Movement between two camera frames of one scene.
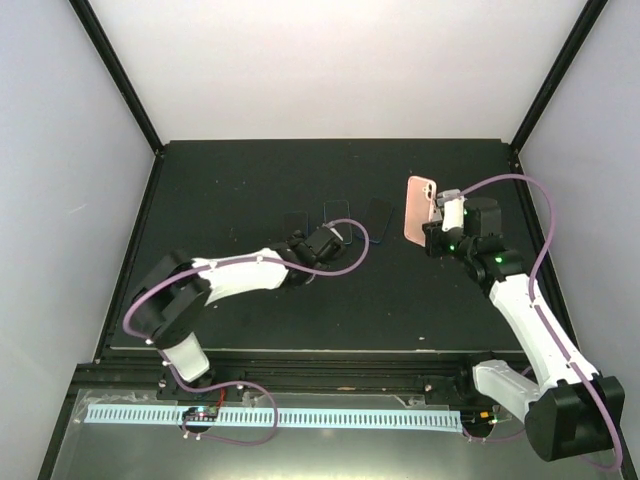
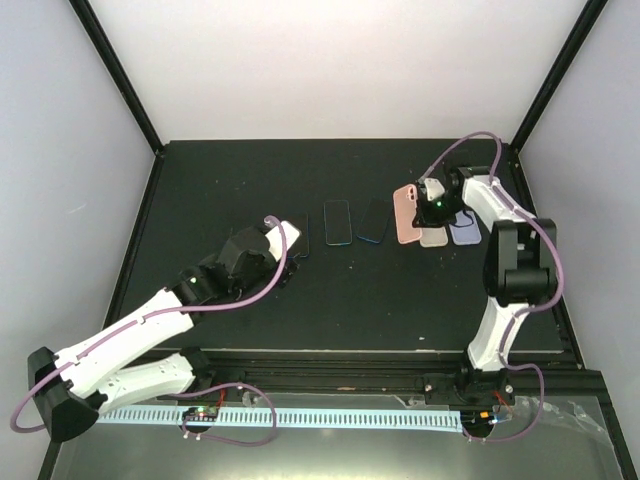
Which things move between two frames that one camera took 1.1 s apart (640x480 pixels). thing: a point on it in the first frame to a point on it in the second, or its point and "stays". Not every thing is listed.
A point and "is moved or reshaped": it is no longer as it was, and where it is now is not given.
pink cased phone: [420, 197] is moved or reshaped
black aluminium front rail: [233, 374] stays
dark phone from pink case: [294, 221] stays
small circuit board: [201, 414] stays
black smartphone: [377, 214] stays
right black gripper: [434, 248] to [424, 218]
